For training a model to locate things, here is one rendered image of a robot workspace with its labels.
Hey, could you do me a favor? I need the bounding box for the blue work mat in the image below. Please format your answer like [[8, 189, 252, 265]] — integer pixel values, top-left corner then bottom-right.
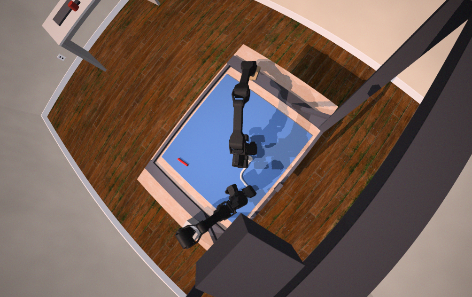
[[162, 74, 312, 222]]

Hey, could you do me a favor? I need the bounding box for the white rope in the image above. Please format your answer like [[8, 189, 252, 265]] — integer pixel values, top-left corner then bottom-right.
[[240, 156, 253, 187]]

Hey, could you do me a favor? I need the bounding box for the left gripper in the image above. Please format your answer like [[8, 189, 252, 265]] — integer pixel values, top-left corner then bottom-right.
[[229, 185, 256, 200]]

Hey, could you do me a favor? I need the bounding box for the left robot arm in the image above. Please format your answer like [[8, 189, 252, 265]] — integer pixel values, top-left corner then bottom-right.
[[175, 184, 248, 249]]

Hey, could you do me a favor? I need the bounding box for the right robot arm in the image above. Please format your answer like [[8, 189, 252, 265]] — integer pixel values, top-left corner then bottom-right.
[[229, 61, 257, 167]]

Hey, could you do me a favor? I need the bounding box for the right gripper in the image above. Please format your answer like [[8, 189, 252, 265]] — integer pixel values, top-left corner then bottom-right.
[[238, 134, 249, 168]]

